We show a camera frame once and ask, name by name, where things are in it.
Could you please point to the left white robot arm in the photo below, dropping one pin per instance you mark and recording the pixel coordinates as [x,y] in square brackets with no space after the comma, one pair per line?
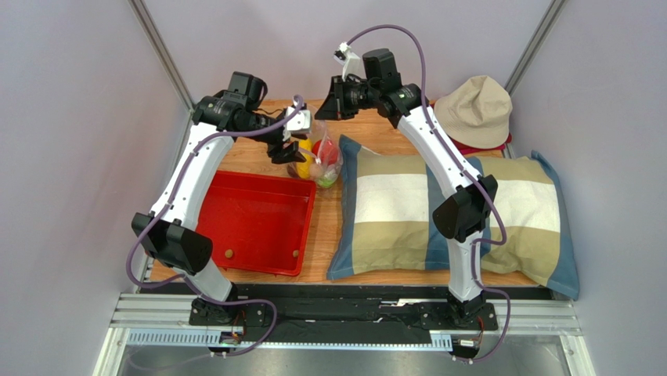
[217,122]

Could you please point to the clear zip top bag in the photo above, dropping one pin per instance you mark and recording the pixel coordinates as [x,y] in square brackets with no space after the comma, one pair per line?
[319,131]

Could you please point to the beige bucket hat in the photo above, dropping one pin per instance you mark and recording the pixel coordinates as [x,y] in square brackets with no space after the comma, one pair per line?
[481,91]

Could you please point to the aluminium frame rail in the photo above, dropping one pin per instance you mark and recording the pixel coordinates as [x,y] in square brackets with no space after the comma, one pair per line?
[161,320]

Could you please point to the red folded cloth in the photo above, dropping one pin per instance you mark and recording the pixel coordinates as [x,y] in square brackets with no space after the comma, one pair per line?
[472,129]

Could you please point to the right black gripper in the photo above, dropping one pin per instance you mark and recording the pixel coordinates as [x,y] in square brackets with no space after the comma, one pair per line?
[338,97]

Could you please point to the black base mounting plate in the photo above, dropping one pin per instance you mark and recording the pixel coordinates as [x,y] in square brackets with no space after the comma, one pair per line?
[347,314]

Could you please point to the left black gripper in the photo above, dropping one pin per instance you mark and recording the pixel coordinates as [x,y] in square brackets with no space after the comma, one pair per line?
[279,156]

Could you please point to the plaid blue beige pillow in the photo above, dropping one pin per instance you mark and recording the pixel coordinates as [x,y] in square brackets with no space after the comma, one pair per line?
[387,202]

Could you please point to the white green cauliflower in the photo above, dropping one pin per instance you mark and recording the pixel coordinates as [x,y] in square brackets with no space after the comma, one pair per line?
[326,181]

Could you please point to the red yellow apple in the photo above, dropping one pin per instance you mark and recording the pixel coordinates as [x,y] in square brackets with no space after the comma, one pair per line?
[326,151]

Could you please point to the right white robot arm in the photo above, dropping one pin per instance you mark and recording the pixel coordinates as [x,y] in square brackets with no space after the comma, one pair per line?
[373,81]

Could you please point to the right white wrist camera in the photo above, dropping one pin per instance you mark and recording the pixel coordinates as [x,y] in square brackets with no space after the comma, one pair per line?
[349,60]

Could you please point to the red plastic tray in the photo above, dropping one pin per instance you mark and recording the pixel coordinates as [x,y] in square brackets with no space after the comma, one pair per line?
[263,219]

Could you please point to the yellow mango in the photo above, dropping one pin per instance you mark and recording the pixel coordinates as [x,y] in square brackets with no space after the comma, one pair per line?
[303,168]

